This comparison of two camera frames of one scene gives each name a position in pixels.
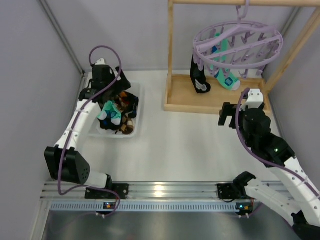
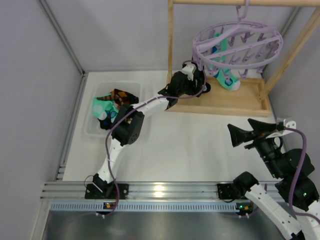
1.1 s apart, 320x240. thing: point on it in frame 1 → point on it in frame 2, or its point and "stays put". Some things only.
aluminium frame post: x=52 y=17 stays put
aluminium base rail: x=157 y=190 stays put
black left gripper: x=124 y=81 → x=198 y=80
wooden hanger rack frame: x=180 y=98 stays put
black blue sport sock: x=107 y=124 stays put
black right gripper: x=225 y=114 → x=256 y=139
